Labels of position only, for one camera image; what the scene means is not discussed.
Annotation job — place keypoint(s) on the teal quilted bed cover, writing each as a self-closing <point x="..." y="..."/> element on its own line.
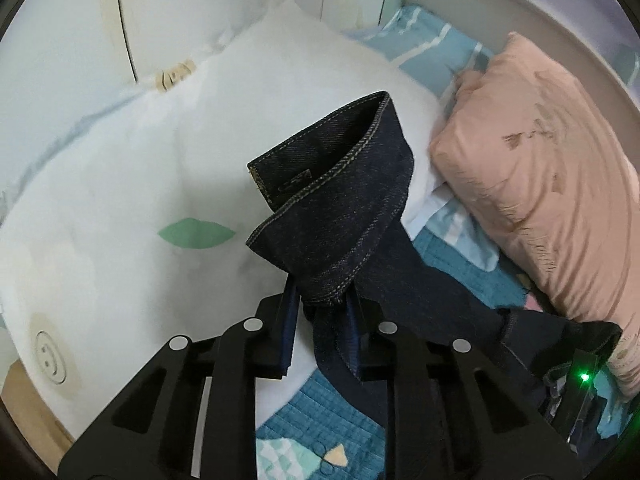
<point x="318" y="417"/>

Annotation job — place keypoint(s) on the dark blue denim jeans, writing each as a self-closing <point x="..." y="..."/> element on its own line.
<point x="337" y="190"/>

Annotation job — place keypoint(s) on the grey bed headboard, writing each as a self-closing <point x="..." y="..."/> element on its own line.
<point x="491" y="20"/>

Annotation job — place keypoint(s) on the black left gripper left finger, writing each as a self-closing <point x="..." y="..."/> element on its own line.
<point x="191" y="397"/>

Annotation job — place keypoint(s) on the pink pillow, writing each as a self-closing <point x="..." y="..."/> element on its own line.
<point x="529" y="153"/>

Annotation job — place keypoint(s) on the white pillow with green leaf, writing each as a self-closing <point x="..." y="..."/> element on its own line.
<point x="136" y="232"/>

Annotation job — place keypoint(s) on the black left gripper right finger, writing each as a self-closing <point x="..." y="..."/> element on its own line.
<point x="450" y="414"/>

